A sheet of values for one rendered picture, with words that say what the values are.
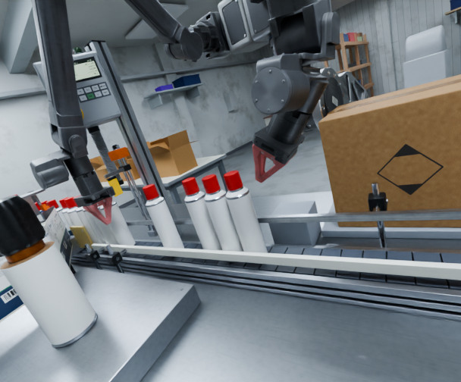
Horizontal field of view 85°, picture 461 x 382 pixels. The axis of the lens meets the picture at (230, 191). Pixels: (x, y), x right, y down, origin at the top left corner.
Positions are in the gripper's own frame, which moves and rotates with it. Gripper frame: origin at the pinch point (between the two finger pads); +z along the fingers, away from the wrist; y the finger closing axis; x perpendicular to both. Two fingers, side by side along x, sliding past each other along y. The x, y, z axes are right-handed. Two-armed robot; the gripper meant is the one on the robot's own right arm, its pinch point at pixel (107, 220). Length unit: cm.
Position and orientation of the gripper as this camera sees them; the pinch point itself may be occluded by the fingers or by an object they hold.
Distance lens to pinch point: 81.0
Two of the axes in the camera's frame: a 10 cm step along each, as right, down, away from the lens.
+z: 3.1, 9.1, 2.8
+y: 8.1, -1.0, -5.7
